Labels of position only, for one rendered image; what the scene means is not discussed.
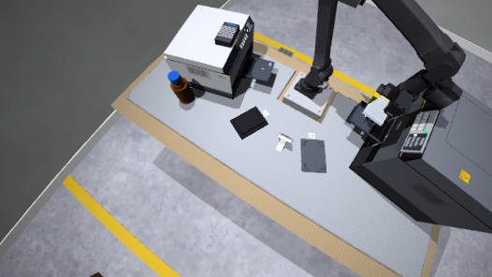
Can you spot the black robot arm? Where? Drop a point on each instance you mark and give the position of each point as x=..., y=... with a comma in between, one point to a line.
x=442, y=57

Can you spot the brown bottle with blue cap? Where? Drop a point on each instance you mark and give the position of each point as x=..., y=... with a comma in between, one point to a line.
x=181, y=87

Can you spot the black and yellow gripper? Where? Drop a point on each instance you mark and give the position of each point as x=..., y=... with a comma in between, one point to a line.
x=387, y=88

